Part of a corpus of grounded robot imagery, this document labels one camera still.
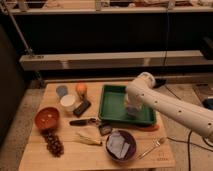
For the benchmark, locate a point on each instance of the dark purple bowl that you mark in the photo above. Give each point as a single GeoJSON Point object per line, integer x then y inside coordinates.
{"type": "Point", "coordinates": [131, 151]}

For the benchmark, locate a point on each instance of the black handled tool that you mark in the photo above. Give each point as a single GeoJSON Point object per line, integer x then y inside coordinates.
{"type": "Point", "coordinates": [84, 122]}

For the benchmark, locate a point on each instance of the metal shelf rack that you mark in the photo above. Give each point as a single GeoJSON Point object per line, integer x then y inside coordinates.
{"type": "Point", "coordinates": [175, 45]}

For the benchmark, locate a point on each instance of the wooden table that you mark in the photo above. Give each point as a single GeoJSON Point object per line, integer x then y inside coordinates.
{"type": "Point", "coordinates": [82, 157]}

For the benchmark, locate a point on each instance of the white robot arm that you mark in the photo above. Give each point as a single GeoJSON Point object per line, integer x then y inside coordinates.
{"type": "Point", "coordinates": [140, 92]}

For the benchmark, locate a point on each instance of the white cup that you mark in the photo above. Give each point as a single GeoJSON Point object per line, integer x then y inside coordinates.
{"type": "Point", "coordinates": [68, 102]}

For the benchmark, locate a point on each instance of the red-orange bowl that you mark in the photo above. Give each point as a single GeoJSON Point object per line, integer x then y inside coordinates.
{"type": "Point", "coordinates": [47, 118]}

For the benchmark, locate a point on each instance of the small black box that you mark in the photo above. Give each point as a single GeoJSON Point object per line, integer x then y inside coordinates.
{"type": "Point", "coordinates": [105, 129]}

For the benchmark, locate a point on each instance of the blue-grey round lid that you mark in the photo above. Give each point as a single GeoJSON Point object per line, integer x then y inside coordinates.
{"type": "Point", "coordinates": [61, 91]}

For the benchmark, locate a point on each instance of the orange carrot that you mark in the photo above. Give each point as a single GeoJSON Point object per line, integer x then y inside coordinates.
{"type": "Point", "coordinates": [150, 128]}

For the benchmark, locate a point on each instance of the bunch of dark grapes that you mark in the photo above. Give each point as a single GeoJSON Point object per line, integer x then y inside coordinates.
{"type": "Point", "coordinates": [54, 145]}

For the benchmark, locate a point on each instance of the white crumpled paper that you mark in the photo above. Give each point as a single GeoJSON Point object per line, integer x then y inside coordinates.
{"type": "Point", "coordinates": [117, 145]}

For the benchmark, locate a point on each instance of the orange fruit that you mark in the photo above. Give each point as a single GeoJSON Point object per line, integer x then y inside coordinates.
{"type": "Point", "coordinates": [81, 89]}

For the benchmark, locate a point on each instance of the green plastic tray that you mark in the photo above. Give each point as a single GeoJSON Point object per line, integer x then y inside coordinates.
{"type": "Point", "coordinates": [112, 108]}

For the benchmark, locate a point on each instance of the silver fork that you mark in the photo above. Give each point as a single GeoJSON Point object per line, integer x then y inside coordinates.
{"type": "Point", "coordinates": [156, 144]}

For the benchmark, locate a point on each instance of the black rectangular block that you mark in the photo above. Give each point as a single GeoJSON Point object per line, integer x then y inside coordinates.
{"type": "Point", "coordinates": [81, 108]}

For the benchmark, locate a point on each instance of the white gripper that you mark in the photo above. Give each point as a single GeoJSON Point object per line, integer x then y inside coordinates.
{"type": "Point", "coordinates": [130, 101]}

